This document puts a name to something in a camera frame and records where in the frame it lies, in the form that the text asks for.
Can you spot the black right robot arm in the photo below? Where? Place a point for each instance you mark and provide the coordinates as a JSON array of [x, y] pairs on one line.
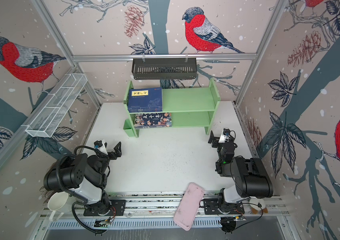
[[249, 177]]

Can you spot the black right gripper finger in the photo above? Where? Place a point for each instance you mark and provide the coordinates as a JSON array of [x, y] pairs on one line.
[[213, 140], [218, 167]]

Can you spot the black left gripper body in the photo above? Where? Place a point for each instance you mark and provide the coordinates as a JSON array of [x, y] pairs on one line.
[[104, 161]]

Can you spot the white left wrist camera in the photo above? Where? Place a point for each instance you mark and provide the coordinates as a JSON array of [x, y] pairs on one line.
[[104, 151]]

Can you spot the colourful illustrated thick book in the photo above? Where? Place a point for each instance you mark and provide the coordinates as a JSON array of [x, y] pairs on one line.
[[152, 120]]

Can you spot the pink plastic tray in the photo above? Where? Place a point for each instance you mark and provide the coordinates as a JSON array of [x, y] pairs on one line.
[[188, 206]]

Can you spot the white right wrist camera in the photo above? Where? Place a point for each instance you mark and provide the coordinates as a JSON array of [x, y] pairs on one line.
[[225, 136]]

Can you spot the small plush toy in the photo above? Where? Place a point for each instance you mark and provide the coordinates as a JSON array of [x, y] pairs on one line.
[[258, 206]]

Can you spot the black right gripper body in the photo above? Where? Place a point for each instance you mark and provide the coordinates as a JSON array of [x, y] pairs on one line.
[[221, 148]]

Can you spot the black hanging basket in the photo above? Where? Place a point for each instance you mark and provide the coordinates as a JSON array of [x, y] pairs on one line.
[[164, 69]]

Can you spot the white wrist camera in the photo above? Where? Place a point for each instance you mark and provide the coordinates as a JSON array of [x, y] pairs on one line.
[[104, 151], [225, 136]]

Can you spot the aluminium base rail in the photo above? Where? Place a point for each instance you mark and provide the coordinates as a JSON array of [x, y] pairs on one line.
[[157, 212]]

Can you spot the white wire mesh basket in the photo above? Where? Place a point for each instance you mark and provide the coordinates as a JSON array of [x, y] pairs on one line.
[[49, 118]]

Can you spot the green wooden shelf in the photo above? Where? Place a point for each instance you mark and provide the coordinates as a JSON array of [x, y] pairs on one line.
[[191, 107]]

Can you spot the white mug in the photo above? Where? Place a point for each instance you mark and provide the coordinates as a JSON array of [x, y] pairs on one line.
[[58, 205]]

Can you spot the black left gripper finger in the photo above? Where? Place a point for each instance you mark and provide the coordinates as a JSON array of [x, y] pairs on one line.
[[100, 145], [117, 151]]

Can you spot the small green pen box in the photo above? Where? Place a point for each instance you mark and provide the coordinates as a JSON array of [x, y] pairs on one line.
[[129, 129]]

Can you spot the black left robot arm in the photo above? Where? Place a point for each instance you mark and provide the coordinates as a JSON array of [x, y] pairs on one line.
[[84, 175]]

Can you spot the blue book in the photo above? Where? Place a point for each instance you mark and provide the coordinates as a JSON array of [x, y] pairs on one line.
[[143, 98], [145, 110]]

